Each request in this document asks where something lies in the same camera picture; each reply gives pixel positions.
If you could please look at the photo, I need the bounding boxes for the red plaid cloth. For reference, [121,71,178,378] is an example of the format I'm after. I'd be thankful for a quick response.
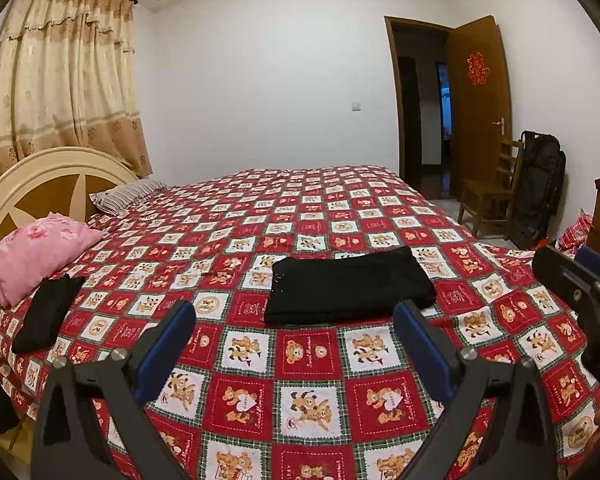
[556,210,593,258]

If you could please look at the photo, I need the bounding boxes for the pink pillow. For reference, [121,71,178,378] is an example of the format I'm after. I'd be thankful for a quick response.
[0,212,104,307]

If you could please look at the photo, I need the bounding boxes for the red door decoration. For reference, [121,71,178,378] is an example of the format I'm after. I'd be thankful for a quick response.
[466,52,490,86]

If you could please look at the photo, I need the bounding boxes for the black pants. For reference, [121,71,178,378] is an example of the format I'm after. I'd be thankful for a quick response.
[264,246,437,327]

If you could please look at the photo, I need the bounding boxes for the beige curtain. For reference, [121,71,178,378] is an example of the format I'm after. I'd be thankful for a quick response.
[0,0,152,177]

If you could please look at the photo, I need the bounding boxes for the wooden chair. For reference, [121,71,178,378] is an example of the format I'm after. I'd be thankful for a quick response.
[457,136,524,238]

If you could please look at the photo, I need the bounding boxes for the black backpack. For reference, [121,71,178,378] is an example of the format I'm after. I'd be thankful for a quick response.
[509,130,566,249]

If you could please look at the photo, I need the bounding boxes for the grey striped pillow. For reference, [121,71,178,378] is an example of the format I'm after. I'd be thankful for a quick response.
[88,179,166,216]

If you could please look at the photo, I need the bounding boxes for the black folded garment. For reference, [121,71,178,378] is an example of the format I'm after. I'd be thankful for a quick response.
[12,274,86,356]

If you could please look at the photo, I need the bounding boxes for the cream wooden headboard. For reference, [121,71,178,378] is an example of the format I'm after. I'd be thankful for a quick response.
[0,146,137,240]

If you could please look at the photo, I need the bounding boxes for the brown wooden door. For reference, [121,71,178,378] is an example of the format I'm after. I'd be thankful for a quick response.
[445,15,512,196]

